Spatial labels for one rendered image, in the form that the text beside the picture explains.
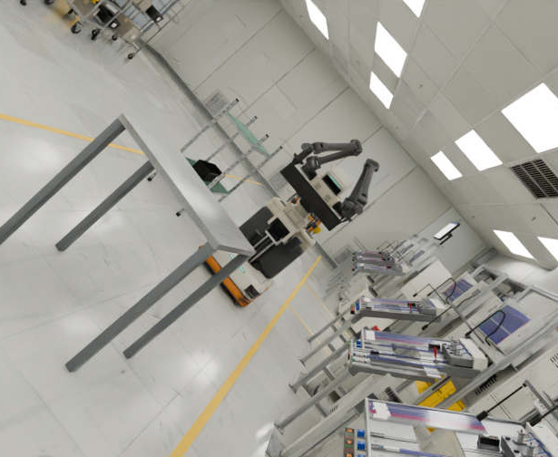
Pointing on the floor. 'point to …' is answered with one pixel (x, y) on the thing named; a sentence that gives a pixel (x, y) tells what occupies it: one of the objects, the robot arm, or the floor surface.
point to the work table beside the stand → (209, 211)
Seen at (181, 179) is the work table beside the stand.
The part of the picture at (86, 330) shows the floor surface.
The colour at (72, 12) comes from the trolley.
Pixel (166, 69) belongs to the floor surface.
